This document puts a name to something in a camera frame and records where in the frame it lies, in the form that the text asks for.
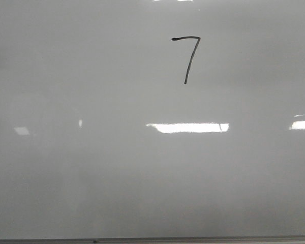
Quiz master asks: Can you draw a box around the white whiteboard with grey frame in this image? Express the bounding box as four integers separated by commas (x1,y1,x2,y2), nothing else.
0,1,305,239

